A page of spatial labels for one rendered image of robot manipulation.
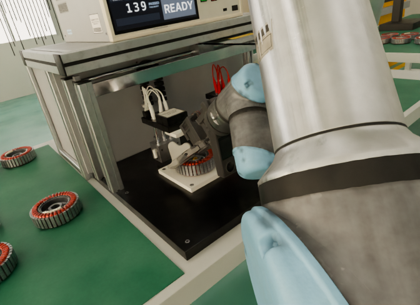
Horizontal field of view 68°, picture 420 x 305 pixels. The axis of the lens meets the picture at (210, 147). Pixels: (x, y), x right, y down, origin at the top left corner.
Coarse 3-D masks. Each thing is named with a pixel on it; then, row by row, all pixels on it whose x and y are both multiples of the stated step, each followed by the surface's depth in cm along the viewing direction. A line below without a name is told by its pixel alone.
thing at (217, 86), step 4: (212, 64) 98; (212, 68) 98; (220, 68) 99; (224, 68) 98; (212, 72) 98; (216, 72) 101; (220, 72) 97; (212, 76) 98; (228, 76) 99; (216, 80) 103; (220, 80) 102; (228, 80) 99; (216, 84) 99; (220, 84) 103; (224, 84) 98; (216, 88) 99; (220, 88) 97; (216, 92) 100
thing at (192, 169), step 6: (210, 150) 82; (198, 156) 81; (204, 156) 83; (210, 156) 78; (186, 162) 77; (192, 162) 76; (198, 162) 77; (204, 162) 76; (210, 162) 77; (180, 168) 77; (186, 168) 76; (192, 168) 76; (198, 168) 76; (204, 168) 77; (210, 168) 78; (186, 174) 77; (192, 174) 77; (198, 174) 77
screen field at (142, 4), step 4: (124, 4) 72; (128, 4) 73; (132, 4) 74; (136, 4) 74; (140, 4) 75; (144, 4) 76; (128, 8) 73; (132, 8) 74; (136, 8) 74; (140, 8) 75; (144, 8) 76; (128, 12) 73; (132, 12) 74
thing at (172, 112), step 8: (160, 112) 83; (168, 112) 82; (176, 112) 81; (184, 112) 81; (144, 120) 88; (160, 120) 81; (168, 120) 78; (176, 120) 80; (160, 128) 82; (168, 128) 79; (176, 128) 80; (176, 136) 78
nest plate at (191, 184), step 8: (168, 176) 80; (176, 176) 79; (184, 176) 78; (192, 176) 78; (200, 176) 77; (208, 176) 77; (216, 176) 77; (184, 184) 75; (192, 184) 74; (200, 184) 74
